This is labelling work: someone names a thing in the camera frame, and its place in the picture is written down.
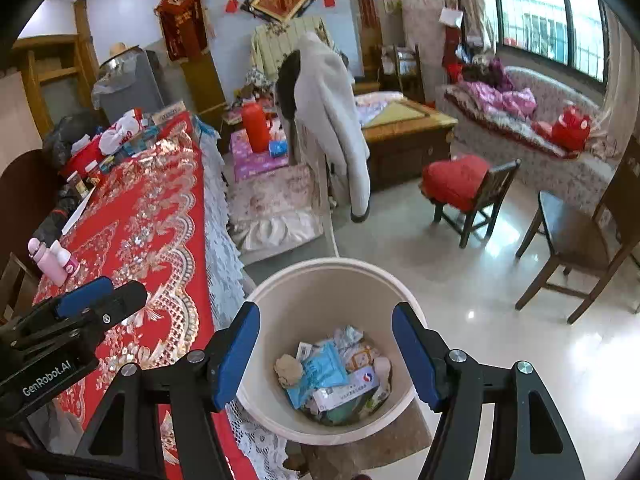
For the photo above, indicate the printed cardboard box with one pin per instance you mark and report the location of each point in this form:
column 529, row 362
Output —
column 167, row 112

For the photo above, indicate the yellow floral cloth cover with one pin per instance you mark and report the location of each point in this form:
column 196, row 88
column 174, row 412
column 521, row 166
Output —
column 285, row 45

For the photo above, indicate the wooden rack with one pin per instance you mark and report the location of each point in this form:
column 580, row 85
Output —
column 405, row 70

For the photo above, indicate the cream fleece coat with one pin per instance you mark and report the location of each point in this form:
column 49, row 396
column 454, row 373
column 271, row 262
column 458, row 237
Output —
column 330, row 110

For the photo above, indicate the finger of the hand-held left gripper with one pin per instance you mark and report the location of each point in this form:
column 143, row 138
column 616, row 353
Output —
column 117, row 302
column 85, row 296

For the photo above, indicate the white pill bottle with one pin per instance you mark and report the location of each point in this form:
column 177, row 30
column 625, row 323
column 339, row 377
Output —
column 67, row 257

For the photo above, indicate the white tissue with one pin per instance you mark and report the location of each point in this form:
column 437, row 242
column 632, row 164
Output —
column 382, row 367

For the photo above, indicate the dark grey plastic bag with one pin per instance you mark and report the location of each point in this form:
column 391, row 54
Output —
column 65, row 135

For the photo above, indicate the pink floral box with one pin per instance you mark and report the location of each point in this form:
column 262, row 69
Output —
column 255, row 160

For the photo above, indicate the red thermos flask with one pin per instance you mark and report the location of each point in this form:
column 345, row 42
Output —
column 255, row 127

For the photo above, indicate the pink thermos bottle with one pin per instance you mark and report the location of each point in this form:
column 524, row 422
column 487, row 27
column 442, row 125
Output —
column 42, row 257

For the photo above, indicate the black plastic bag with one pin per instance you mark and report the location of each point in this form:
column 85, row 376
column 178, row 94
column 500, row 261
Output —
column 50, row 220

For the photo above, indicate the white paper sheet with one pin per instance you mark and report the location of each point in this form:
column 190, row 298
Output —
column 75, row 215

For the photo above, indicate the pink bedding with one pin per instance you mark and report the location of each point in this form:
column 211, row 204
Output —
column 500, row 95

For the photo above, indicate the round brown wooden board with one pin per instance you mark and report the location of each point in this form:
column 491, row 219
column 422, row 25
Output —
column 25, row 195

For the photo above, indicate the red floral tablecloth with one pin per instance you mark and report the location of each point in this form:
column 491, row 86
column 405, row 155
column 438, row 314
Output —
column 140, row 240

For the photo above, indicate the wooden chest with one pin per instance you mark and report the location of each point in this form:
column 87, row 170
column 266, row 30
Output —
column 405, row 150

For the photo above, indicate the grey covered appliance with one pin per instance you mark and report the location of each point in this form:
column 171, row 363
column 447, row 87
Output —
column 130, row 80

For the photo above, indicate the brown glass jar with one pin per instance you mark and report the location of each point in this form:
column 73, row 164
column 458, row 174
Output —
column 74, row 182

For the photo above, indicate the red basin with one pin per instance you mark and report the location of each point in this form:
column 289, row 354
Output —
column 85, row 157

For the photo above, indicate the floral cushioned chair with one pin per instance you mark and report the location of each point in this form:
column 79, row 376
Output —
column 275, row 205

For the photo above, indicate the brown paper ball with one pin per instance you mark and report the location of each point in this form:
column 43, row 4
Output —
column 289, row 369

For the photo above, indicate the beige trash bin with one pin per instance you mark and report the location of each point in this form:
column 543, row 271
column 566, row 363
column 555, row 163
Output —
column 310, row 300

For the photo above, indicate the red cushion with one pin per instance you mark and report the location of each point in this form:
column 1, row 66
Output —
column 457, row 180

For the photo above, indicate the small dark wooden chair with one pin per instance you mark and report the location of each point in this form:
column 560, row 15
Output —
column 492, row 200

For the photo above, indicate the white lace tablecloth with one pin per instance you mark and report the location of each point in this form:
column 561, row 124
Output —
column 215, row 210

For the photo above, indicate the floral sofa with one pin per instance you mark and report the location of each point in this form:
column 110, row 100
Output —
column 540, row 160

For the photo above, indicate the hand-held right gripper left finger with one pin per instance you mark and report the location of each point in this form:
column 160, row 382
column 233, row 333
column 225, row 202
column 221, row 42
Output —
column 235, row 355

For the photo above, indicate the white box with barcode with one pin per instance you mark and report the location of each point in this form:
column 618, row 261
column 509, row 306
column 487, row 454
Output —
column 345, row 387

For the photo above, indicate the wooden cabinet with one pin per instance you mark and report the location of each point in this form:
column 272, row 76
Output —
column 55, row 80

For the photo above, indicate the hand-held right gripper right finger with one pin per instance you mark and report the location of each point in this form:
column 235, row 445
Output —
column 415, row 355

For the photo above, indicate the large dark wooden chair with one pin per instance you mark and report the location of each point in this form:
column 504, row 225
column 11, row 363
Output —
column 575, row 240

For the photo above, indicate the beige curtain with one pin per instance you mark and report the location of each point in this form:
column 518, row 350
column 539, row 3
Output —
column 460, row 0

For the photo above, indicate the window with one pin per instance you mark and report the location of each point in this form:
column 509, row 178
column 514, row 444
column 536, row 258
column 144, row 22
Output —
column 540, row 15

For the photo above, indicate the red lantern decoration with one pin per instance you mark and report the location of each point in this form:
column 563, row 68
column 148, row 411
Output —
column 177, row 15

